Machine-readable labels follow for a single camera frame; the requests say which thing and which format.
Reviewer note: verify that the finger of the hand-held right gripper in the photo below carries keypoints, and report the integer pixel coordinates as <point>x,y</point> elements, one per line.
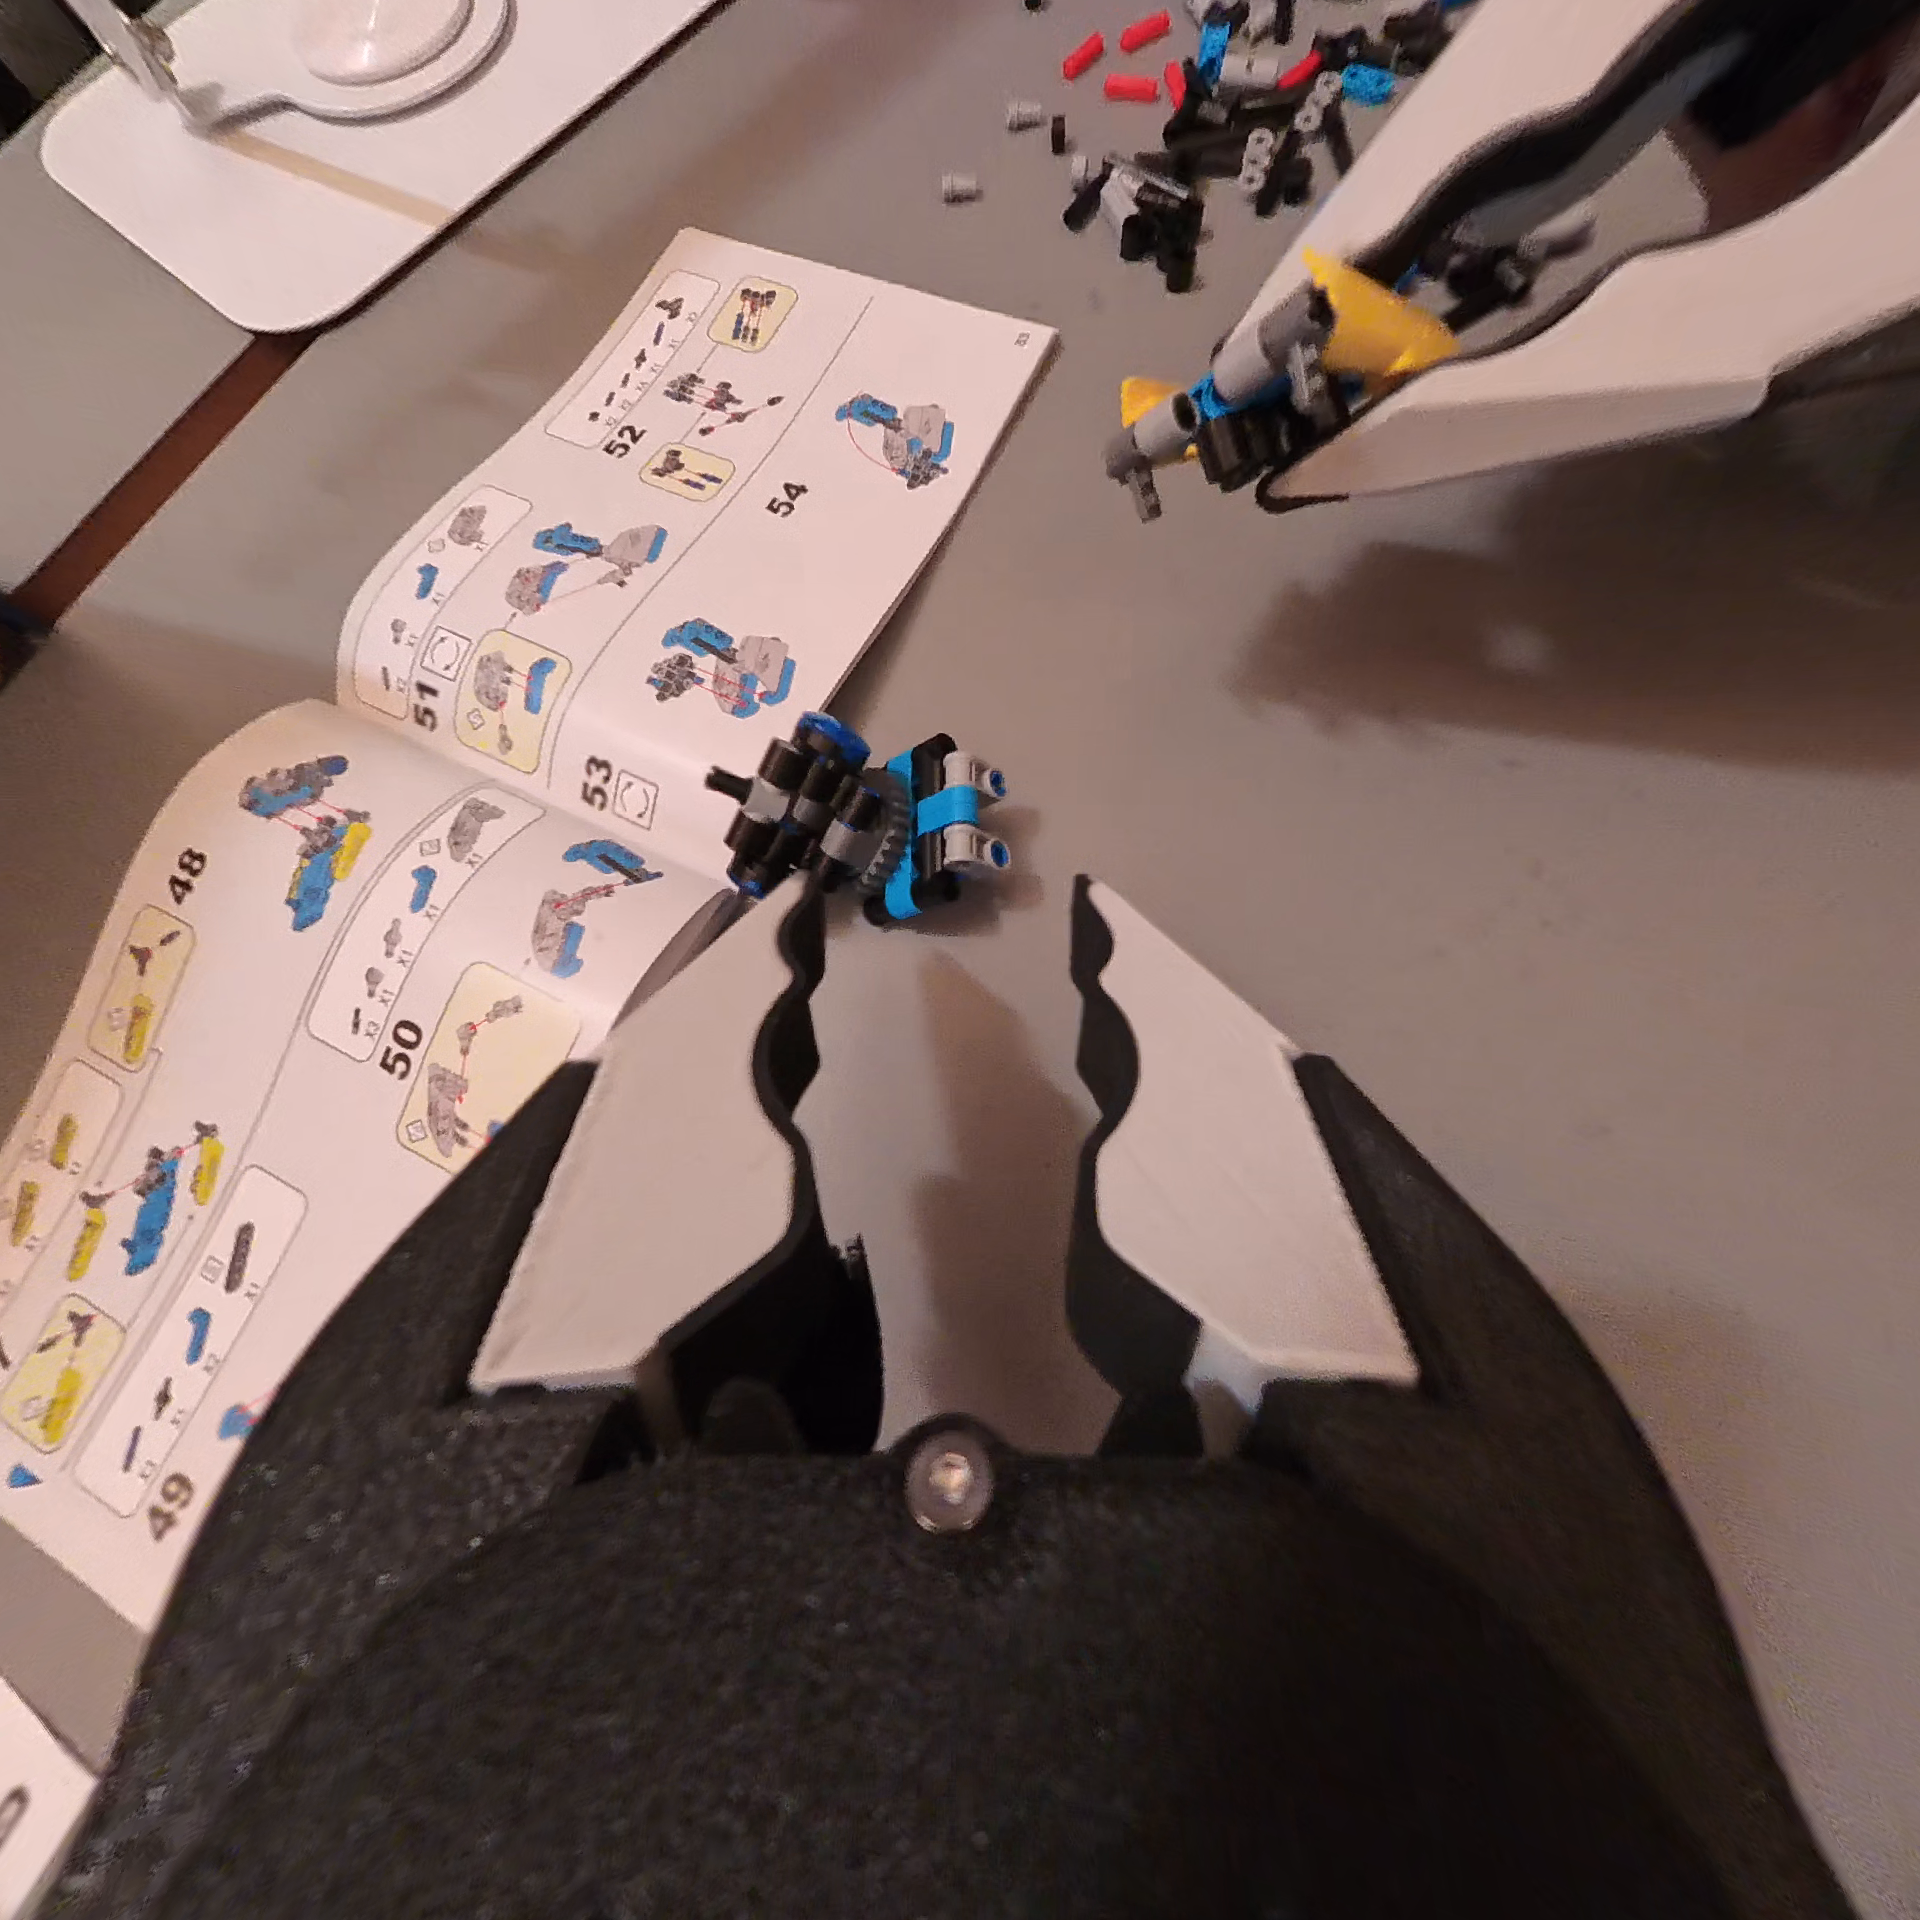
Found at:
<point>1501,89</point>
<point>1621,360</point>

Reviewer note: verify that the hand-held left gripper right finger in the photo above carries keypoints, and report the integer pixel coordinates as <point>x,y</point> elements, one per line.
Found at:
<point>1245,1184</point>

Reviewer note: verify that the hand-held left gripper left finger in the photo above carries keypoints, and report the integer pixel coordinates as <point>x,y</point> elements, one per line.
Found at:
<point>646,1200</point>

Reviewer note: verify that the yellow and blue brick assembly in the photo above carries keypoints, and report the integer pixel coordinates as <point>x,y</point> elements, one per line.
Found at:
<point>1349,315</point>

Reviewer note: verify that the black and blue gear assembly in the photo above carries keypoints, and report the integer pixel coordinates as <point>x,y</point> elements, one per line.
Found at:
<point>901,839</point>

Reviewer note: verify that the grey desk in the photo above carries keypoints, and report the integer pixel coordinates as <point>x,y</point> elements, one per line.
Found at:
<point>1501,975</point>

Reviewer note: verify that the pile of loose building pieces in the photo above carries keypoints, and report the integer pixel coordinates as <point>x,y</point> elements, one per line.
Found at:
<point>1162,210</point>

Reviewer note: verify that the open instruction booklet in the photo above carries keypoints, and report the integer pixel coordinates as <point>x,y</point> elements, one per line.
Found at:
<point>674,495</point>

